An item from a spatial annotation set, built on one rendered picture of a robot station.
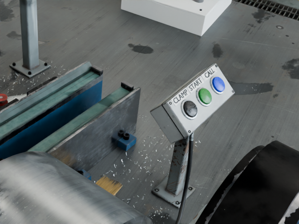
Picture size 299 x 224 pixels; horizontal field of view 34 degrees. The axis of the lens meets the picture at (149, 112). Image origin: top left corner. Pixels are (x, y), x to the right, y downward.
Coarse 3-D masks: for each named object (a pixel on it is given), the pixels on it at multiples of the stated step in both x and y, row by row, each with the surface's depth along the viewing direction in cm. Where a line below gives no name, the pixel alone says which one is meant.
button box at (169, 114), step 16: (192, 80) 88; (208, 80) 90; (224, 80) 93; (176, 96) 83; (192, 96) 86; (224, 96) 91; (160, 112) 84; (176, 112) 82; (208, 112) 87; (176, 128) 83; (192, 128) 83
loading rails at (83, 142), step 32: (32, 96) 104; (64, 96) 107; (96, 96) 117; (128, 96) 107; (0, 128) 97; (32, 128) 102; (64, 128) 99; (96, 128) 101; (128, 128) 114; (64, 160) 96; (96, 160) 108
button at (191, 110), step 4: (188, 100) 84; (184, 104) 83; (188, 104) 83; (192, 104) 84; (184, 108) 83; (188, 108) 83; (192, 108) 84; (196, 108) 84; (188, 112) 83; (192, 112) 83; (196, 112) 84; (192, 116) 83
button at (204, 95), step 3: (201, 90) 87; (204, 90) 87; (207, 90) 88; (198, 93) 87; (201, 93) 86; (204, 93) 87; (207, 93) 87; (210, 93) 88; (201, 96) 86; (204, 96) 87; (207, 96) 87; (210, 96) 88; (201, 99) 86; (204, 99) 86; (207, 99) 87; (210, 99) 87; (204, 102) 86; (207, 102) 87
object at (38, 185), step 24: (0, 168) 55; (24, 168) 56; (48, 168) 58; (72, 168) 63; (0, 192) 53; (24, 192) 53; (48, 192) 54; (72, 192) 55; (96, 192) 57; (0, 216) 51; (24, 216) 51; (48, 216) 51; (72, 216) 51; (96, 216) 52; (120, 216) 53; (144, 216) 57
